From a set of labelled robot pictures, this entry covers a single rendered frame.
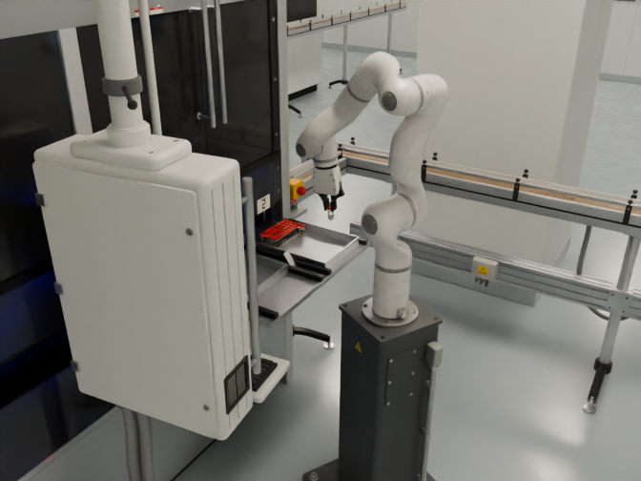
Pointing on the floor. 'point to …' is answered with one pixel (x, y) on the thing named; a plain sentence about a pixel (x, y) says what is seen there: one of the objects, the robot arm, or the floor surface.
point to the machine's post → (283, 156)
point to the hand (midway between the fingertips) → (329, 204)
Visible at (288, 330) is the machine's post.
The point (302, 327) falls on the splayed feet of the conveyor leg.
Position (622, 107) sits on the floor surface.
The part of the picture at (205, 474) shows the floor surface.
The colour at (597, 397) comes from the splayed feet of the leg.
